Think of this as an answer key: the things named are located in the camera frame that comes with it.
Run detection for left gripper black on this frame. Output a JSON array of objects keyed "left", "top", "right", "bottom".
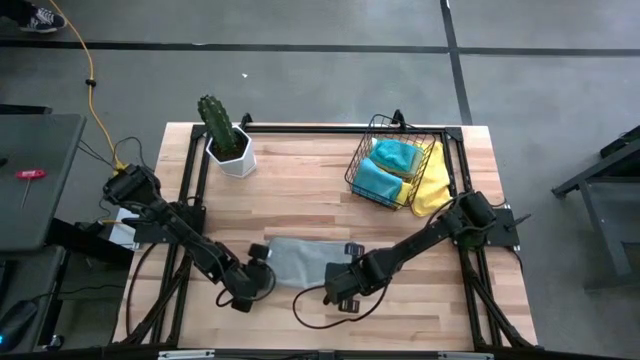
[{"left": 227, "top": 242, "right": 271, "bottom": 314}]

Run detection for grey microfiber towel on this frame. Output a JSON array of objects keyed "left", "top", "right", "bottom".
[{"left": 264, "top": 236, "right": 359, "bottom": 290}]

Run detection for teal microfiber towel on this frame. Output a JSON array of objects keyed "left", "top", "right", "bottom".
[
  {"left": 373, "top": 138, "right": 420, "bottom": 174},
  {"left": 352, "top": 157, "right": 404, "bottom": 202}
]

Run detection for black wire basket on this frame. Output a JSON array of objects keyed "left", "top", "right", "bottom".
[{"left": 343, "top": 113, "right": 438, "bottom": 211}]

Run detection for white faceted plant pot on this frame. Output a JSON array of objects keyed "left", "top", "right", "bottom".
[{"left": 204, "top": 124, "right": 258, "bottom": 179}]

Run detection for white paper sheet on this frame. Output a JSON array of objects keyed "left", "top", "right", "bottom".
[{"left": 101, "top": 206, "right": 144, "bottom": 250}]

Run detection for green cactus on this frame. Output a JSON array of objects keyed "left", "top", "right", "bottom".
[{"left": 196, "top": 94, "right": 242, "bottom": 156}]

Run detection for grey side desk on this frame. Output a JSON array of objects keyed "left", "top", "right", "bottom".
[{"left": 0, "top": 112, "right": 88, "bottom": 252}]

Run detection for black computer mouse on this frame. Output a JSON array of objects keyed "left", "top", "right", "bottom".
[{"left": 0, "top": 298, "right": 39, "bottom": 349}]

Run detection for black metal cart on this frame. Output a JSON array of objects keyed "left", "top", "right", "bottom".
[{"left": 551, "top": 124, "right": 640, "bottom": 296}]

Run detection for person's foot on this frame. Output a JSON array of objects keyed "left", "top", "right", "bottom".
[{"left": 0, "top": 0, "right": 68, "bottom": 35}]

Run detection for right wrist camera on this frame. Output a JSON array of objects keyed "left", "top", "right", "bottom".
[{"left": 323, "top": 262, "right": 353, "bottom": 306}]

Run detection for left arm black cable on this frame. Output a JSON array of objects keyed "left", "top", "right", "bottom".
[{"left": 214, "top": 262, "right": 278, "bottom": 309}]

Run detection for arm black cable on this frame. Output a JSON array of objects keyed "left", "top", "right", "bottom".
[
  {"left": 291, "top": 280, "right": 392, "bottom": 331},
  {"left": 214, "top": 262, "right": 278, "bottom": 309}
]

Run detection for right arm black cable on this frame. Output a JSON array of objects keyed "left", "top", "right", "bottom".
[{"left": 291, "top": 280, "right": 392, "bottom": 331}]

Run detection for black aluminium table frame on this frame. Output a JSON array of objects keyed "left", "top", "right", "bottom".
[{"left": 112, "top": 108, "right": 540, "bottom": 354}]

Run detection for red-handled hex key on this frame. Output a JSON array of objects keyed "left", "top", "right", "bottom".
[{"left": 15, "top": 168, "right": 48, "bottom": 209}]

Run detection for yellow cable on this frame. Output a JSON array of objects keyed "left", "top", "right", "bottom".
[{"left": 47, "top": 0, "right": 130, "bottom": 172}]

